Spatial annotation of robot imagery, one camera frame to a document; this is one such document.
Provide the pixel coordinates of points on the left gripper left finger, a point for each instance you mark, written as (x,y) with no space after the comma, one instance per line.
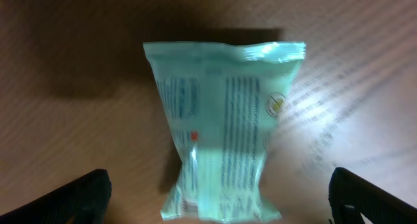
(84,200)

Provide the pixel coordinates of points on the teal snack packet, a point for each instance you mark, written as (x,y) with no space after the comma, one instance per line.
(222,104)

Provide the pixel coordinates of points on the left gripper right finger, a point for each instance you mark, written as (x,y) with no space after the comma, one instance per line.
(352,199)

